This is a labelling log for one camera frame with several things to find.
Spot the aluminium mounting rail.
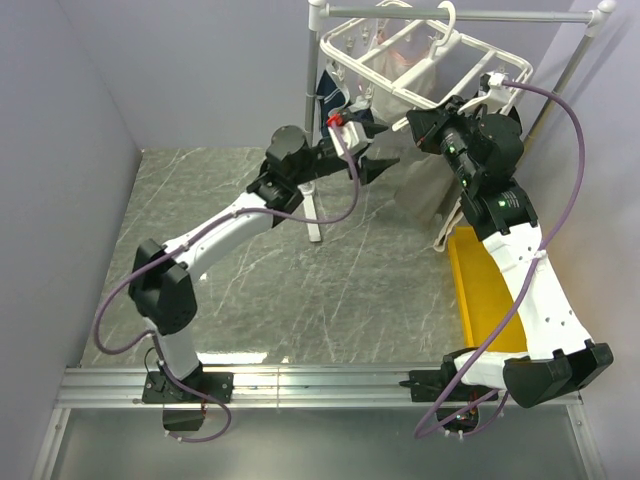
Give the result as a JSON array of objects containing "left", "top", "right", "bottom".
[{"left": 33, "top": 364, "right": 605, "bottom": 479}]

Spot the navy blue underwear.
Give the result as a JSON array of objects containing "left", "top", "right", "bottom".
[{"left": 316, "top": 71, "right": 374, "bottom": 138}]

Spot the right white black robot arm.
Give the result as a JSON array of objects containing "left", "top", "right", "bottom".
[{"left": 407, "top": 97, "right": 614, "bottom": 408}]

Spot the white clip hanger frame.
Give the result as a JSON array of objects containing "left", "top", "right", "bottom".
[{"left": 314, "top": 1, "right": 533, "bottom": 131}]

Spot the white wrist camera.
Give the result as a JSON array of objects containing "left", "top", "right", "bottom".
[
  {"left": 457, "top": 72, "right": 512, "bottom": 115},
  {"left": 327, "top": 113, "right": 371, "bottom": 160}
]

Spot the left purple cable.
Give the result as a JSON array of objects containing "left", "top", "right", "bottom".
[{"left": 93, "top": 127, "right": 362, "bottom": 444}]

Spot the grey underwear beige waistband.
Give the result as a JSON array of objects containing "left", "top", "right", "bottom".
[{"left": 394, "top": 154, "right": 463, "bottom": 253}]

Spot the purple cable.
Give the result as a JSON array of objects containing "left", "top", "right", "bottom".
[
  {"left": 93, "top": 127, "right": 362, "bottom": 444},
  {"left": 413, "top": 79, "right": 587, "bottom": 440}
]

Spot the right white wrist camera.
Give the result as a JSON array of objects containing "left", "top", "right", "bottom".
[{"left": 457, "top": 72, "right": 512, "bottom": 115}]

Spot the white pink underwear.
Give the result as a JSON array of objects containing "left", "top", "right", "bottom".
[{"left": 357, "top": 19, "right": 436, "bottom": 125}]

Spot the black underwear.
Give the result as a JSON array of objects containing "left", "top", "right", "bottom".
[{"left": 502, "top": 106, "right": 523, "bottom": 138}]

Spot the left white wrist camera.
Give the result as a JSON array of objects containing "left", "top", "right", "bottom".
[{"left": 327, "top": 113, "right": 371, "bottom": 160}]

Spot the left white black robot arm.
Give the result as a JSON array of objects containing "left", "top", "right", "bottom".
[{"left": 128, "top": 113, "right": 398, "bottom": 403}]

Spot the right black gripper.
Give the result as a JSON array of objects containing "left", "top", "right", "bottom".
[{"left": 407, "top": 95, "right": 482, "bottom": 189}]

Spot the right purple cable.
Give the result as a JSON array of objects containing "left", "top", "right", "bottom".
[{"left": 413, "top": 79, "right": 587, "bottom": 440}]

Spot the grey white drying rack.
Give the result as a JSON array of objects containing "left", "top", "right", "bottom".
[{"left": 293, "top": 0, "right": 621, "bottom": 243}]

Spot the yellow plastic tray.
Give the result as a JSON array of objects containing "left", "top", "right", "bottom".
[{"left": 447, "top": 227, "right": 512, "bottom": 347}]

